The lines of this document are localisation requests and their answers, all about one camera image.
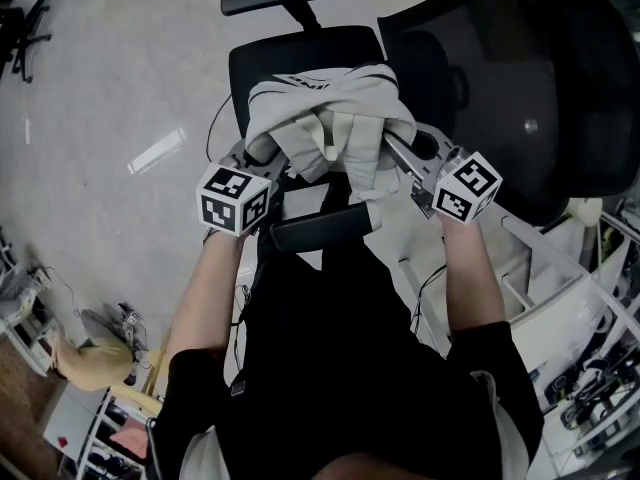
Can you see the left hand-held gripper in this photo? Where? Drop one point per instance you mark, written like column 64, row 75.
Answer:
column 225, row 203

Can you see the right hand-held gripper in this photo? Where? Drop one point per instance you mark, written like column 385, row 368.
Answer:
column 465, row 188

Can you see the black mesh office chair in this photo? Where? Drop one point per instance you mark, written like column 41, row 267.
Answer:
column 500, row 93

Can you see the light grey backpack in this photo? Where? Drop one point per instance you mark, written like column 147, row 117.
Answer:
column 345, row 93

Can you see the person's right forearm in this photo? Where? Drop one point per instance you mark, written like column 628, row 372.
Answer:
column 470, row 278

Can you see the person's left forearm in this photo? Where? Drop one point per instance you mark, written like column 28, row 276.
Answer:
column 207, row 298

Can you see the black swivel office chair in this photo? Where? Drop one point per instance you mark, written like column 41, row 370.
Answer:
column 25, row 43

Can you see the beige rounded appliance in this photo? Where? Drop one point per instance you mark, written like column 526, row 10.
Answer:
column 585, row 211

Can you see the white desk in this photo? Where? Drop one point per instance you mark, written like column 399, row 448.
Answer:
column 550, row 318

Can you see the person's black-shirted torso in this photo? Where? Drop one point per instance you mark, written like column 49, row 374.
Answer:
column 340, row 378

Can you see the white metal shelf rack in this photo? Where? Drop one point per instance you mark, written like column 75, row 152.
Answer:
column 610, row 318

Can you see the tan cloth bundle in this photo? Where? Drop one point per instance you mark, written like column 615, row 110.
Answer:
column 95, row 365

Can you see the white low shelf unit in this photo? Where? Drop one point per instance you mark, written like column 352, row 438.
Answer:
column 75, row 418

